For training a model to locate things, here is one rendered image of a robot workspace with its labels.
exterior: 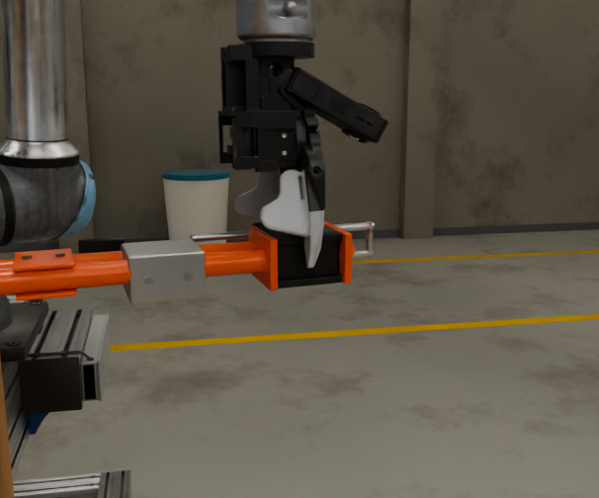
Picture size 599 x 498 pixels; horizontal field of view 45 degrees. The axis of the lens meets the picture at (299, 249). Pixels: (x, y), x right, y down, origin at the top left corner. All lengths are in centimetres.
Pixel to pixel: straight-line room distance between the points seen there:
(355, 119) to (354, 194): 636
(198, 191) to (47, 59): 503
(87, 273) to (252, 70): 24
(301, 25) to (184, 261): 24
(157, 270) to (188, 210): 546
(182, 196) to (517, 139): 344
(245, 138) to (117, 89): 609
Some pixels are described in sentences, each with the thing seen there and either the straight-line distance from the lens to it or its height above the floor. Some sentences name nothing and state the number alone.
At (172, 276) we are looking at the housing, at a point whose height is 119.
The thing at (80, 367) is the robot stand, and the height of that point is 94.
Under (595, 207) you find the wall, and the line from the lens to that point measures 819.
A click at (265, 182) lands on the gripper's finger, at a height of 127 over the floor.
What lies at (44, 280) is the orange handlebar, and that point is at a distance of 66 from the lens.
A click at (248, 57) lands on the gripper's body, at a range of 69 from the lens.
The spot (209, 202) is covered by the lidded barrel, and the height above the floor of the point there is 50.
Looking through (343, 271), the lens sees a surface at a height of 119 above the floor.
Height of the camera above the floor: 135
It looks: 12 degrees down
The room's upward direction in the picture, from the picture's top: straight up
